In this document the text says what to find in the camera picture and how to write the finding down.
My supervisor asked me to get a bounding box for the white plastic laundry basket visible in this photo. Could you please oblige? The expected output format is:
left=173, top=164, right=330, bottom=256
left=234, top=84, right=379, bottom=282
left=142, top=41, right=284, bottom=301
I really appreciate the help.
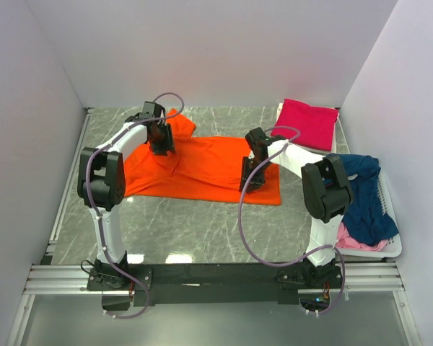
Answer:
left=336, top=173, right=402, bottom=258

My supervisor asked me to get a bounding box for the navy blue t-shirt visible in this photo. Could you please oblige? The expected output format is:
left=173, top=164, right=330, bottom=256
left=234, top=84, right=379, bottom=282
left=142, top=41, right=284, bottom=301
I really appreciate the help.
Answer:
left=339, top=154, right=398, bottom=246

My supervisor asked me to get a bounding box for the orange t-shirt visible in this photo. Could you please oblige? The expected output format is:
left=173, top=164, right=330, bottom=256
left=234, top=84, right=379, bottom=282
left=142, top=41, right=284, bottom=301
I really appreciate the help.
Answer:
left=123, top=109, right=281, bottom=206

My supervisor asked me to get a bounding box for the light pink t-shirt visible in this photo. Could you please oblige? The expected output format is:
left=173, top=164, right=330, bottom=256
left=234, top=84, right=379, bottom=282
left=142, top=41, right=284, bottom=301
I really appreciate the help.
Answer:
left=336, top=222, right=388, bottom=252

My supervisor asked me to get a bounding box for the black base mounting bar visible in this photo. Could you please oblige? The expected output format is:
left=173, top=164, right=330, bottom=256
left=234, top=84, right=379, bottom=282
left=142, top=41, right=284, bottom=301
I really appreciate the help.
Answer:
left=87, top=262, right=343, bottom=311

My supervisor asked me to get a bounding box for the folded magenta t-shirt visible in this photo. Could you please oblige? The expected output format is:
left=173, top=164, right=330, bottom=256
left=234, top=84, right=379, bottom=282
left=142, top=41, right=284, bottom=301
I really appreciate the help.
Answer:
left=271, top=98, right=340, bottom=152

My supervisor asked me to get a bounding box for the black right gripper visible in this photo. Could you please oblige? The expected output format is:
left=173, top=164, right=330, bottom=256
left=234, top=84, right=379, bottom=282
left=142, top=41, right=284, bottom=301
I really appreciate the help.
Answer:
left=238, top=157, right=270, bottom=195

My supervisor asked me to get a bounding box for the aluminium frame rail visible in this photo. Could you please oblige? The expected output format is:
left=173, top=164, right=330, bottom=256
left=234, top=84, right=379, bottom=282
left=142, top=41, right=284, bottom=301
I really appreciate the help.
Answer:
left=23, top=262, right=405, bottom=295

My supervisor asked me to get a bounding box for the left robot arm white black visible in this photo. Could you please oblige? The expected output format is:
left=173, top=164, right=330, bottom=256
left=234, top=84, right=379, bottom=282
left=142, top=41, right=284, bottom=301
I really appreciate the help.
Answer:
left=77, top=102, right=175, bottom=290

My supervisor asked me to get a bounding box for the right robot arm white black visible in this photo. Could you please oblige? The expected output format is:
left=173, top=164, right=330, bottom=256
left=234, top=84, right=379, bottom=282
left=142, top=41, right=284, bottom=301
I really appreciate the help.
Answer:
left=240, top=128, right=354, bottom=288

